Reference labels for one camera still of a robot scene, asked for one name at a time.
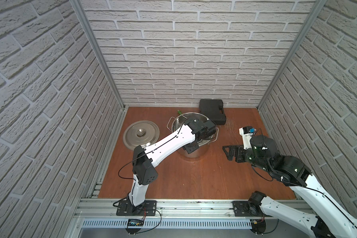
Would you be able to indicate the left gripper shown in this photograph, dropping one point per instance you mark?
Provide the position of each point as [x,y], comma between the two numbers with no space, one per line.
[209,131]

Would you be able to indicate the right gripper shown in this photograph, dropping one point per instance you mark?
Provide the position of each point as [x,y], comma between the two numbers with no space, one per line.
[238,149]

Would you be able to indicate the stainless steel pot lid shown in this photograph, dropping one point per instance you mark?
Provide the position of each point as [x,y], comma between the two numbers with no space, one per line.
[140,137]

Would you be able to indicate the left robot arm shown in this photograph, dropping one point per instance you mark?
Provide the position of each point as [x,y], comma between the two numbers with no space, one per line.
[145,160]

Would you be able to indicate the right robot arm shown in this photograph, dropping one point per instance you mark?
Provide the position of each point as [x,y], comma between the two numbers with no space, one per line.
[330,219]

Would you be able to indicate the black plastic tool case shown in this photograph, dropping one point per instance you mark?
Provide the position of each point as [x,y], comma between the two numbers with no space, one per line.
[214,110]

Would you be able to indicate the right controller board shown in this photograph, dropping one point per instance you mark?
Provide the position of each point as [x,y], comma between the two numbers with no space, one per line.
[258,227]

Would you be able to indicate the controller board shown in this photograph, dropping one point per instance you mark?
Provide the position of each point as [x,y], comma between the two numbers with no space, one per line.
[258,227]
[135,223]

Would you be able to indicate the left controller board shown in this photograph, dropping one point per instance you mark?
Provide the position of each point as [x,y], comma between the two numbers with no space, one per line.
[135,223]

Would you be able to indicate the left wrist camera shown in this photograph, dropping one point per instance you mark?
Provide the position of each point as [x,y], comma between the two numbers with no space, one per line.
[191,147]

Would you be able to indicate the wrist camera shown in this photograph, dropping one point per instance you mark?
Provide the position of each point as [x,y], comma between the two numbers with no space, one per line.
[191,147]
[247,133]

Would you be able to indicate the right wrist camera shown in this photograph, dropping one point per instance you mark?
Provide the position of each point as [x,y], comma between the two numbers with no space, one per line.
[247,133]

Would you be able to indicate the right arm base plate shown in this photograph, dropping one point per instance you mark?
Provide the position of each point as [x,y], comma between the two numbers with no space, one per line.
[242,208]

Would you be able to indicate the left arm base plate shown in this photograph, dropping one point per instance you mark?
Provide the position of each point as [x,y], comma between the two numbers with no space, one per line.
[125,208]

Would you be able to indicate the aluminium front rail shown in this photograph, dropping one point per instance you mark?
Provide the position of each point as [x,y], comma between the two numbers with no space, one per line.
[166,208]

